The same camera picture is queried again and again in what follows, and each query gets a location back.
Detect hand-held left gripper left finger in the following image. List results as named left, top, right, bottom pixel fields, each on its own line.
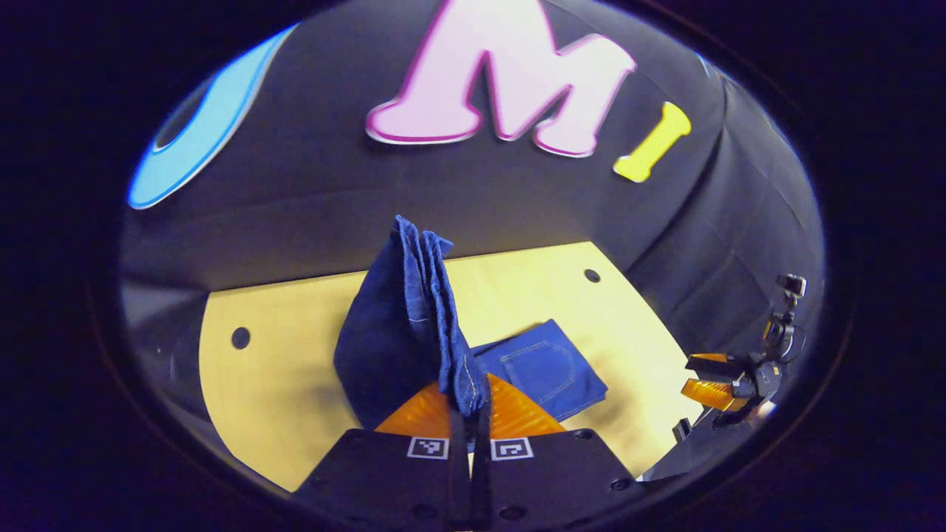
left=294, top=381, right=472, bottom=531

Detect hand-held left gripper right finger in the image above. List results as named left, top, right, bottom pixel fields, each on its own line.
left=473, top=373, right=642, bottom=531

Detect blue jeans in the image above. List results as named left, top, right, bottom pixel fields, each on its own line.
left=333, top=215, right=609, bottom=433

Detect black backdrop cloth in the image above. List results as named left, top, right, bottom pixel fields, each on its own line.
left=120, top=0, right=826, bottom=444

